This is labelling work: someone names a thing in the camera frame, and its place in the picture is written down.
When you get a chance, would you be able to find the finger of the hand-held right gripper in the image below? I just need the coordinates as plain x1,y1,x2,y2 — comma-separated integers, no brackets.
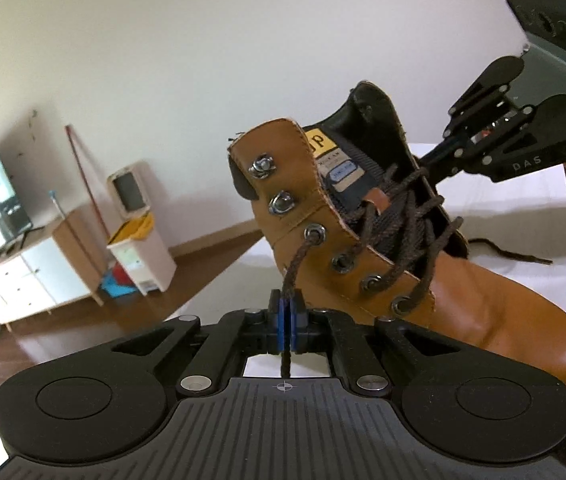
417,67,506,163
425,115,546,183

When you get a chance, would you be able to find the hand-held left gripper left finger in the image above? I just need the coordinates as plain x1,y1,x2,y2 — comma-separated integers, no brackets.
112,292,286,400

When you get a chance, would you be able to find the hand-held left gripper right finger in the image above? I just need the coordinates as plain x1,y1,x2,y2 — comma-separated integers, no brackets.
288,290,456,400

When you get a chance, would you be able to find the dark brown shoelace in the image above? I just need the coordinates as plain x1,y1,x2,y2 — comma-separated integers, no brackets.
278,167,554,381

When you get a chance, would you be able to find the brown leather boot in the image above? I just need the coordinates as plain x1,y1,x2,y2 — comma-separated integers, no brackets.
226,80,566,396

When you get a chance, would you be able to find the white pedal trash bin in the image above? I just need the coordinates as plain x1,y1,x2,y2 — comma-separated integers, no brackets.
106,160,178,297

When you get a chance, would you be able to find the blue dustpan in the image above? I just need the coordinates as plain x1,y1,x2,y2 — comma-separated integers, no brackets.
100,272,140,298

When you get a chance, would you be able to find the white wooden cabinet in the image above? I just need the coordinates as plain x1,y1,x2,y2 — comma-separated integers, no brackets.
0,206,110,332

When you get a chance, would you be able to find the blue-tipped mop handle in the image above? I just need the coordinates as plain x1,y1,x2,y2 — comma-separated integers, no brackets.
49,190,70,221

